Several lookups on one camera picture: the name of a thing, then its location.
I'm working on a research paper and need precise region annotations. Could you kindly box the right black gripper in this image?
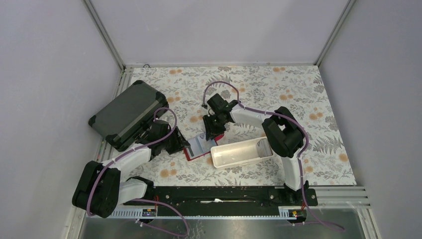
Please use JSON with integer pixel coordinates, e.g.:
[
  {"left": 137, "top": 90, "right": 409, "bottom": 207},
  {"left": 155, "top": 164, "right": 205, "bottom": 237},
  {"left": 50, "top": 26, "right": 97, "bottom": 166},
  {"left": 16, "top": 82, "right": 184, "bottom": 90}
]
[{"left": 203, "top": 113, "right": 226, "bottom": 141}]

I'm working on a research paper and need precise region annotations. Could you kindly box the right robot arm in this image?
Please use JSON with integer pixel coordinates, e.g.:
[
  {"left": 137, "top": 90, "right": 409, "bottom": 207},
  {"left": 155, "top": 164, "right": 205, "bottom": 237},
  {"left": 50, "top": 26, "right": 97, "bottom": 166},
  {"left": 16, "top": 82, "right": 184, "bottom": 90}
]
[{"left": 202, "top": 94, "right": 309, "bottom": 205}]

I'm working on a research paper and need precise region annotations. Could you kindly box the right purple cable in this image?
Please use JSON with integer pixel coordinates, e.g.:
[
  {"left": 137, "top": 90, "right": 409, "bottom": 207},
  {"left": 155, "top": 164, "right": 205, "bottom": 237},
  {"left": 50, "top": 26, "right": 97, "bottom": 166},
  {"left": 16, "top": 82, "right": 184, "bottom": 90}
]
[{"left": 202, "top": 81, "right": 345, "bottom": 233}]

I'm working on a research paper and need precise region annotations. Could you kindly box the red card holder wallet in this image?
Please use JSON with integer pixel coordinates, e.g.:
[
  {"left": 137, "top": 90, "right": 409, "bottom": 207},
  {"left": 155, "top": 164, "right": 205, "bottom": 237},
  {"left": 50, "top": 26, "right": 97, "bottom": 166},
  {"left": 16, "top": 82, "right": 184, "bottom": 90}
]
[{"left": 184, "top": 132, "right": 224, "bottom": 161}]

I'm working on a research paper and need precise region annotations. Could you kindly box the silver VIP card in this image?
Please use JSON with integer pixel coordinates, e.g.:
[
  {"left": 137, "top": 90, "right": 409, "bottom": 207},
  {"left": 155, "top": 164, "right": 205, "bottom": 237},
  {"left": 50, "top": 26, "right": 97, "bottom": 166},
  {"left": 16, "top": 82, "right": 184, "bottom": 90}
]
[
  {"left": 256, "top": 137, "right": 273, "bottom": 158},
  {"left": 187, "top": 134, "right": 216, "bottom": 159}
]

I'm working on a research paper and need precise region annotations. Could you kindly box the white plastic tray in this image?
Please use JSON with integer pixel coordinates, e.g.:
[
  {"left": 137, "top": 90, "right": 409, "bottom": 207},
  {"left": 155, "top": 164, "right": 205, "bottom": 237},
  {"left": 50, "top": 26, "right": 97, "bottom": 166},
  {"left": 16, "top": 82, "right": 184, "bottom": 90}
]
[{"left": 210, "top": 137, "right": 275, "bottom": 169}]

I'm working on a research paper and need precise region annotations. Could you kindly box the purple cable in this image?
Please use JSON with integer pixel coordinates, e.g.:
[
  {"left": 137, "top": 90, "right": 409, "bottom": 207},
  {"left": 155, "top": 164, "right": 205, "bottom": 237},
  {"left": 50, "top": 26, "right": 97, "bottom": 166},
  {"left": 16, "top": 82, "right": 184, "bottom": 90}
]
[
  {"left": 202, "top": 81, "right": 345, "bottom": 233},
  {"left": 86, "top": 107, "right": 190, "bottom": 238}
]

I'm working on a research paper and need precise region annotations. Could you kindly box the black hard case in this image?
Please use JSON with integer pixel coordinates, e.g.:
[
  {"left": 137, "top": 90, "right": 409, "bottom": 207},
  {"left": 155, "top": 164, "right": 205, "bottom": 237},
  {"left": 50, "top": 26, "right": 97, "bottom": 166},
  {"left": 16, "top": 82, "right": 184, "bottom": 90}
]
[{"left": 88, "top": 80, "right": 169, "bottom": 152}]

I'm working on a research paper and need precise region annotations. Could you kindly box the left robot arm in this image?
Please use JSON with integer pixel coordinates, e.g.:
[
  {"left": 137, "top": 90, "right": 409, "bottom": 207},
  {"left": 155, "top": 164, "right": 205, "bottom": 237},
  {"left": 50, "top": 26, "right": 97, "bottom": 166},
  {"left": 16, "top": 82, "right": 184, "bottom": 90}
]
[{"left": 72, "top": 119, "right": 190, "bottom": 218}]

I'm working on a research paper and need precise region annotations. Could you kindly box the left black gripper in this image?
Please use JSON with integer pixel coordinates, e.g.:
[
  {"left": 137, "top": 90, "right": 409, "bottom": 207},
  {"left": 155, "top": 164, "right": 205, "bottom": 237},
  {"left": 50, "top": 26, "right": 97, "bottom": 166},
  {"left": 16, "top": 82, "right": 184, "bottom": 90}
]
[{"left": 160, "top": 126, "right": 190, "bottom": 154}]

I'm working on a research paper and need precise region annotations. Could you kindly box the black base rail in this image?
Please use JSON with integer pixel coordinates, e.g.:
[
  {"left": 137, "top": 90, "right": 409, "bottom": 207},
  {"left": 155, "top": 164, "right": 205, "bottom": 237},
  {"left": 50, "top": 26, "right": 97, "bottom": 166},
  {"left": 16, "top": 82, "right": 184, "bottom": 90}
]
[{"left": 76, "top": 185, "right": 367, "bottom": 221}]

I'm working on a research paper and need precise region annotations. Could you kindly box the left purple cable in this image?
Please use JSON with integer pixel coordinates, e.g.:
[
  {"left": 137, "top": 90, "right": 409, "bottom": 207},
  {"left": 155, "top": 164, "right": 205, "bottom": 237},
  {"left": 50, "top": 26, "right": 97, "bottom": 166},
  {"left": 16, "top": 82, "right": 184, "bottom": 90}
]
[{"left": 86, "top": 107, "right": 190, "bottom": 238}]

